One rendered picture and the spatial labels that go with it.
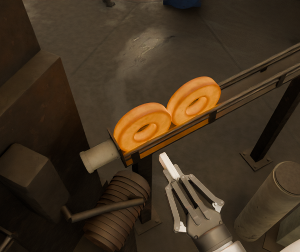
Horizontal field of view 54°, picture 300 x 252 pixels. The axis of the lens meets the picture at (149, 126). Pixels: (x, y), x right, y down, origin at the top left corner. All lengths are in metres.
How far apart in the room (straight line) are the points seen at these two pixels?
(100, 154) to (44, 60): 0.26
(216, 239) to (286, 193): 0.40
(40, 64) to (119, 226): 0.47
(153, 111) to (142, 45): 1.44
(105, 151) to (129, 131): 0.08
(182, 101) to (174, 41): 1.44
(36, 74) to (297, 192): 0.78
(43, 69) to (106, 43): 1.47
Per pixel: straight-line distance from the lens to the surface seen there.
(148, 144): 0.77
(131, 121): 0.69
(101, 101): 1.77
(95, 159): 0.74
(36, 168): 0.64
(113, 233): 0.84
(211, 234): 0.63
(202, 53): 2.08
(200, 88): 0.74
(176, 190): 0.67
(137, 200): 0.82
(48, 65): 0.71
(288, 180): 0.99
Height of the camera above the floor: 1.33
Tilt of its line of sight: 55 degrees down
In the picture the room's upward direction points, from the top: straight up
